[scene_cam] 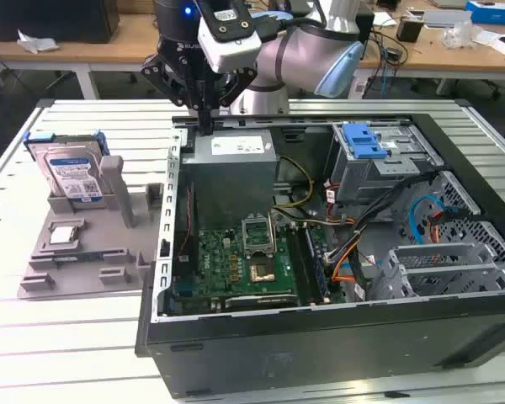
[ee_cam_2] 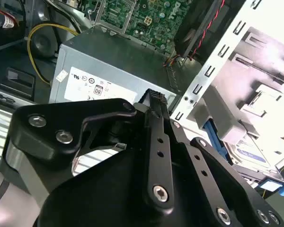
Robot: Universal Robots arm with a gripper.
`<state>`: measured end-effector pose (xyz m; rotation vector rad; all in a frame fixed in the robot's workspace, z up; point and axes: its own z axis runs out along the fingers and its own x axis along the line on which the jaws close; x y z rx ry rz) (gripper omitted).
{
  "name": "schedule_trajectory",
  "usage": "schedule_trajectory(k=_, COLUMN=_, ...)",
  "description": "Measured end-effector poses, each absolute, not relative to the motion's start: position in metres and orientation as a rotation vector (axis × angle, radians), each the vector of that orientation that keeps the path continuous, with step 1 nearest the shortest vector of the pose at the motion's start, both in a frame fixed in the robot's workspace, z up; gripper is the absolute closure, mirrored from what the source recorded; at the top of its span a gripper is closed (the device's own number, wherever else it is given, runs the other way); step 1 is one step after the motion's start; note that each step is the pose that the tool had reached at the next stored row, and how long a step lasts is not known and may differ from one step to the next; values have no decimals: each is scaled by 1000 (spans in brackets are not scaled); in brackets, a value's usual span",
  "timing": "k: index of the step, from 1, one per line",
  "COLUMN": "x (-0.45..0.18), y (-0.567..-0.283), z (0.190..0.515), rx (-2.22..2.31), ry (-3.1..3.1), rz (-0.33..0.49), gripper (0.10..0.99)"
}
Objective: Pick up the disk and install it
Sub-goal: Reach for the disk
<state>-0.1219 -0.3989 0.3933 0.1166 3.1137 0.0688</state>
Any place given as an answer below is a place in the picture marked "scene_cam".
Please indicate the grey plastic parts rack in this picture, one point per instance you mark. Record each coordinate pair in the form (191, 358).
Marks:
(92, 240)

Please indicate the long wooden desk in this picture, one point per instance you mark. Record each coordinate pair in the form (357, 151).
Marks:
(109, 54)

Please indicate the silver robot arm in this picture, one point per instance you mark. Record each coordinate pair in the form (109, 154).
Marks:
(294, 46)

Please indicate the flat grey box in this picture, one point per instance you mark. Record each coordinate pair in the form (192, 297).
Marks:
(442, 17)

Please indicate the open white box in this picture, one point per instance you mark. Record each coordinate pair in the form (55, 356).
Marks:
(503, 44)

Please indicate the small black box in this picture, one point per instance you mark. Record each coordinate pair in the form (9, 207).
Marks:
(410, 30)

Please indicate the blue plastic drive bracket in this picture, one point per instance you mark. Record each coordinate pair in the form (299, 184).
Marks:
(364, 143)

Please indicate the CPU socket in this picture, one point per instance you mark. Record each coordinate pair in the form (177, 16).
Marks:
(262, 271)

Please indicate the green motherboard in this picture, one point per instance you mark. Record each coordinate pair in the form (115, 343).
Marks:
(219, 261)

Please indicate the black graphics card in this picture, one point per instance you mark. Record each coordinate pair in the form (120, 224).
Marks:
(261, 301)

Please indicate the grey metal disk bay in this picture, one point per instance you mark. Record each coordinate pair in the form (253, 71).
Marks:
(362, 177)
(446, 254)

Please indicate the silver CPU chip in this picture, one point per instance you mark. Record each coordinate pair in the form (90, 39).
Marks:
(63, 235)

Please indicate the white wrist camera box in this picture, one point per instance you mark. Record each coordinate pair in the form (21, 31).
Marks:
(235, 52)

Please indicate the thin metal locking lever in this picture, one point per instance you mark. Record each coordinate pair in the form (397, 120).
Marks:
(274, 235)

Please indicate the installed RAM stick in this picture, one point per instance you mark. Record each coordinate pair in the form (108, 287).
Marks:
(317, 265)

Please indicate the black RAM slot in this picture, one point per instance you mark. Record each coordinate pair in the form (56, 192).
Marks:
(305, 269)
(294, 261)

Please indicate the wooden desk with boxes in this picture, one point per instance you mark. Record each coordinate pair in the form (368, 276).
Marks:
(446, 59)

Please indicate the black open PC case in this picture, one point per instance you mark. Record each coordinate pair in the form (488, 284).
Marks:
(278, 357)

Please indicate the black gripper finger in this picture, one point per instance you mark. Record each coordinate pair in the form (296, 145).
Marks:
(160, 80)
(237, 90)

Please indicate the crumpled white paper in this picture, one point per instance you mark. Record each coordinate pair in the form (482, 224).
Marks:
(38, 42)

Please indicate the large black box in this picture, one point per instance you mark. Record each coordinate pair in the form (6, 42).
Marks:
(46, 21)

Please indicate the clear plastic bag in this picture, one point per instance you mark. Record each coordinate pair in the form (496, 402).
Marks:
(458, 33)

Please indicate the blue cardboard box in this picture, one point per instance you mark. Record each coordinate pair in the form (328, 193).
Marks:
(492, 10)

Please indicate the grey power supply unit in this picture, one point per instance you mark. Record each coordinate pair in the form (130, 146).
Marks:
(227, 181)

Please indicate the hard disk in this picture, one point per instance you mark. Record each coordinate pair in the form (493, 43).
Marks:
(67, 172)

